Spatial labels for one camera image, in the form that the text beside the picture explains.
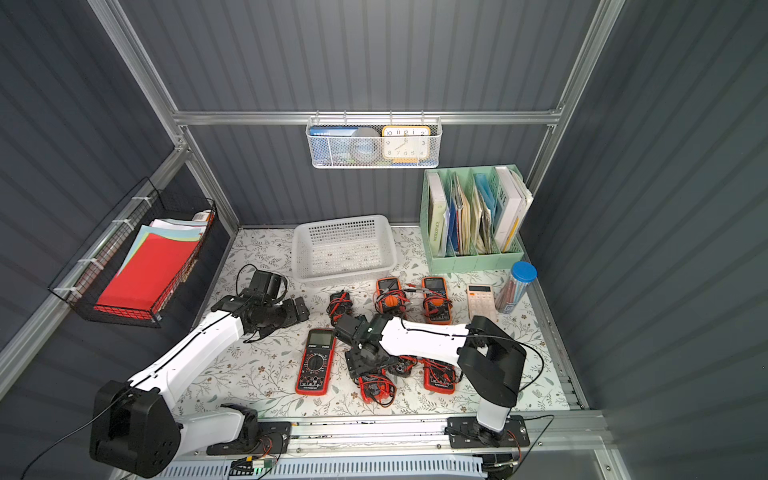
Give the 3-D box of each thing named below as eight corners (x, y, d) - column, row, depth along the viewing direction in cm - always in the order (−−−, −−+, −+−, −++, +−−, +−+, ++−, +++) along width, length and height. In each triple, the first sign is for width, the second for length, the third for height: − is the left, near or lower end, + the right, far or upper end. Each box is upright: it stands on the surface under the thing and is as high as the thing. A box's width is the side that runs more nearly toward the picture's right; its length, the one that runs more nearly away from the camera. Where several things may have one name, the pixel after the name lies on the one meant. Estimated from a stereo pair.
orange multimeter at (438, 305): (425, 324, 95) (426, 318, 91) (421, 283, 105) (422, 276, 102) (452, 324, 95) (454, 318, 91) (446, 283, 105) (448, 276, 102)
